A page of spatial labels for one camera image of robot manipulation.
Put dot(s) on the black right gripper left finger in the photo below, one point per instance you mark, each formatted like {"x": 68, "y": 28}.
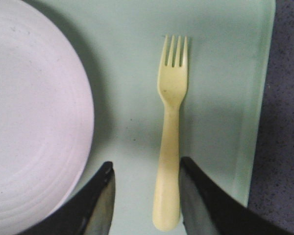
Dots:
{"x": 89, "y": 212}

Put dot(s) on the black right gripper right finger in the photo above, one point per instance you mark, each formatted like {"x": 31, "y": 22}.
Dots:
{"x": 209, "y": 210}

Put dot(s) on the cream round plate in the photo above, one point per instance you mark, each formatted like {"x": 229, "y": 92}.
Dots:
{"x": 46, "y": 117}

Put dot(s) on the yellow plastic fork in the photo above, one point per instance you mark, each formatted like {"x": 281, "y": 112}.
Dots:
{"x": 172, "y": 86}

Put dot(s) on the light green plastic tray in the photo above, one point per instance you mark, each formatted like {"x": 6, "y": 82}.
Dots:
{"x": 119, "y": 43}

